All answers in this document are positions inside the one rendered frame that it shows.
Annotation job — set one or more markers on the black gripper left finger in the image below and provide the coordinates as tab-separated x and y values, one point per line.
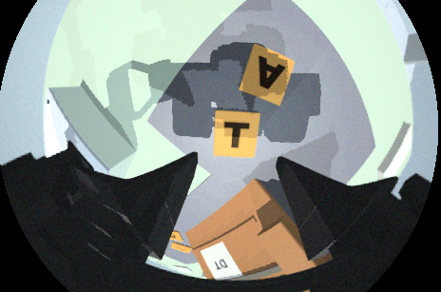
149	204

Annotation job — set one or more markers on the white flat rectangular card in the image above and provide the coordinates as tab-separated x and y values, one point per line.
396	155

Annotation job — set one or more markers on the large tan flat board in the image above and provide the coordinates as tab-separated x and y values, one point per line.
262	239

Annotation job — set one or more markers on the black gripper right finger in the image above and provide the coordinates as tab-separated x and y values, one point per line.
324	209

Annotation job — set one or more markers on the white paper ticket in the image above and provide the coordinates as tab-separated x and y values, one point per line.
220	262

